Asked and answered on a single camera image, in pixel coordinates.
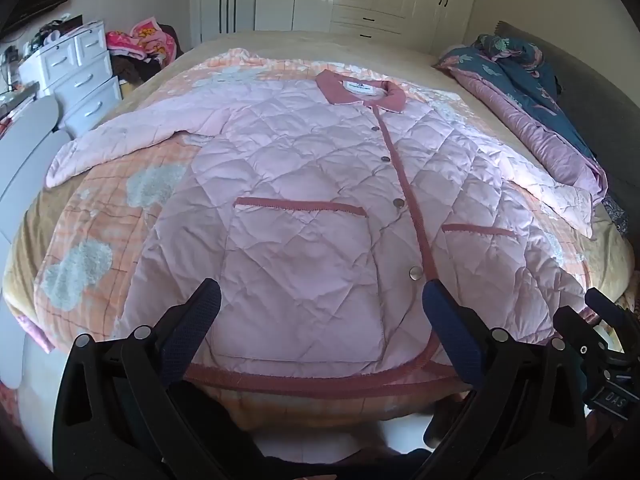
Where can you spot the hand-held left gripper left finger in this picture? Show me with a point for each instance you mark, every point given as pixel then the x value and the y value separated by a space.
pixel 197 317

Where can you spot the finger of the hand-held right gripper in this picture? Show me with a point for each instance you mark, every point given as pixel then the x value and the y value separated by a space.
pixel 607 307
pixel 577 327

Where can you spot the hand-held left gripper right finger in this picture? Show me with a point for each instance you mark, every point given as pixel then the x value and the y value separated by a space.
pixel 450 330

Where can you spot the pink quilted jacket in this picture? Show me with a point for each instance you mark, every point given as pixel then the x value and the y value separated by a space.
pixel 300 185

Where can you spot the person's dark clothing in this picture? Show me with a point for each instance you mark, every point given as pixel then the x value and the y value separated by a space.
pixel 220 420

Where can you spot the orange plaid bear blanket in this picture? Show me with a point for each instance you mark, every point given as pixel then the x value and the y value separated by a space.
pixel 100 220

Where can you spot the grey padded headboard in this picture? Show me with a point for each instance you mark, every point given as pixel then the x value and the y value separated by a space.
pixel 602 110

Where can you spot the white rounded chair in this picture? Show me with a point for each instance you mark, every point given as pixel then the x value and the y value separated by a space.
pixel 30 155

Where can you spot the blue floral quilt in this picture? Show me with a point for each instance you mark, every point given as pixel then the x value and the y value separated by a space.
pixel 515 75

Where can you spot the white drawer cabinet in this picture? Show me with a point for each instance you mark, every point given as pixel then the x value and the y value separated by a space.
pixel 85 80

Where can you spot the pink cartoon blanket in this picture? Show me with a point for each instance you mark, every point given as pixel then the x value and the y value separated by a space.
pixel 145 40

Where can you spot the bed with beige bedspread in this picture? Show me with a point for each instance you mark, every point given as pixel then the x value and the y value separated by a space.
pixel 300 42

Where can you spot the cluttered desk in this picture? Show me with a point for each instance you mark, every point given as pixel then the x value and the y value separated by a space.
pixel 15 80

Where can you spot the white door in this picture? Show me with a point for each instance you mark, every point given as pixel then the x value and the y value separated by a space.
pixel 240 10

